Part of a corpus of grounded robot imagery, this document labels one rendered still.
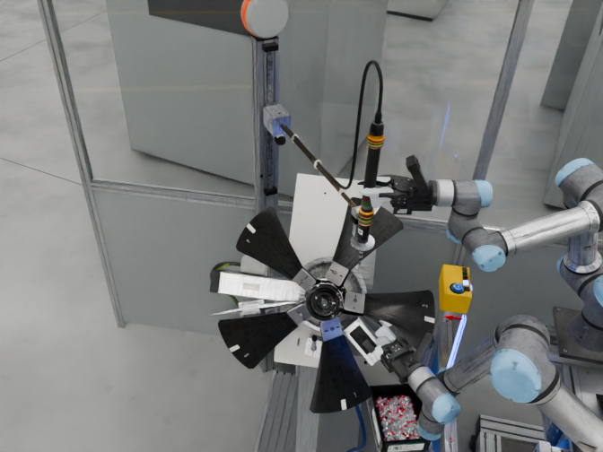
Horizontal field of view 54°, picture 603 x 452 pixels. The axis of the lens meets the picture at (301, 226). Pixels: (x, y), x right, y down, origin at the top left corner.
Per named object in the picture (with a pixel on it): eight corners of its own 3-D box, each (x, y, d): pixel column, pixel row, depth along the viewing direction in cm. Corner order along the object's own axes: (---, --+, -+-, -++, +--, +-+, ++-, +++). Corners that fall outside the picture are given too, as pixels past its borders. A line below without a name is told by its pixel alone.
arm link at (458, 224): (457, 254, 169) (465, 224, 162) (440, 230, 177) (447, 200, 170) (482, 250, 170) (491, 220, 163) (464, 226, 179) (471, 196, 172)
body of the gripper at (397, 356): (379, 344, 176) (403, 374, 168) (403, 332, 179) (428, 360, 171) (379, 360, 181) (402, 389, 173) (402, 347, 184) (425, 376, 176)
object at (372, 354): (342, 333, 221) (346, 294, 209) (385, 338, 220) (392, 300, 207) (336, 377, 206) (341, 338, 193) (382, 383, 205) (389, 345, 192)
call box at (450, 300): (437, 282, 231) (442, 263, 225) (464, 286, 230) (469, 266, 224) (438, 313, 219) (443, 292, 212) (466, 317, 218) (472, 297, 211)
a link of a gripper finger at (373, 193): (359, 212, 162) (392, 209, 164) (362, 195, 159) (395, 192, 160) (356, 205, 165) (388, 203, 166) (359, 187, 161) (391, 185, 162)
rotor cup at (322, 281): (301, 317, 199) (298, 322, 187) (308, 273, 200) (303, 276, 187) (345, 323, 198) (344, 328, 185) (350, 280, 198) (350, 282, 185)
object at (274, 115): (261, 125, 218) (261, 103, 213) (278, 120, 221) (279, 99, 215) (273, 138, 211) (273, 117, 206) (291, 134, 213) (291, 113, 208)
